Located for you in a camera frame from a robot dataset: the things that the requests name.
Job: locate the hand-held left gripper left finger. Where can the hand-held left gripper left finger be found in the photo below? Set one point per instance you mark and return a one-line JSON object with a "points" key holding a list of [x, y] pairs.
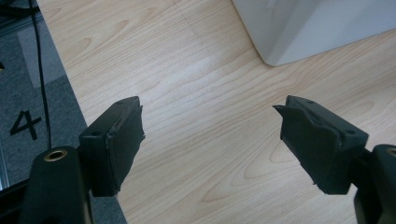
{"points": [[106, 149]]}

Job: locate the white box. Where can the white box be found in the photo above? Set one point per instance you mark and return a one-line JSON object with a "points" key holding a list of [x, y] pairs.
{"points": [[311, 25]]}

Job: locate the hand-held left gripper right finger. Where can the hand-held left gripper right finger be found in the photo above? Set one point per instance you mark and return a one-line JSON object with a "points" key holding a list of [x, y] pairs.
{"points": [[323, 146]]}

